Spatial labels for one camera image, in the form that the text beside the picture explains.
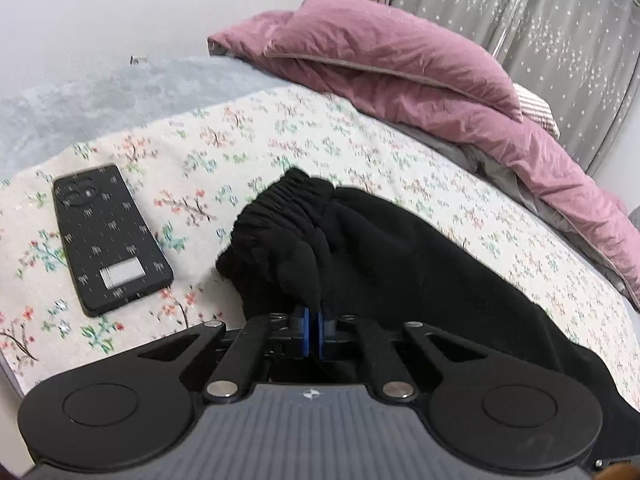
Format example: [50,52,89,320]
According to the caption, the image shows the floral bed sheet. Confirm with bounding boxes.
[1,86,639,404]

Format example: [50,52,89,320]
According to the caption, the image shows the black phone with case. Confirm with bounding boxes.
[52,164,174,318]

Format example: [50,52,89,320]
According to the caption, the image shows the black pants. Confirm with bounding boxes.
[216,168,639,458]

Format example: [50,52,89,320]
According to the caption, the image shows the light blue fuzzy blanket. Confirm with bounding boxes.
[1,56,285,179]

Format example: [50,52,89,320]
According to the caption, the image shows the pink quilt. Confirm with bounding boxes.
[208,0,639,298]

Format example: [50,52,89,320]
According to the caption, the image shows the grey patterned curtain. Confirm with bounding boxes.
[383,0,639,174]

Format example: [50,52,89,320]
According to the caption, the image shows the striped pillow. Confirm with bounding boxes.
[513,82,561,141]

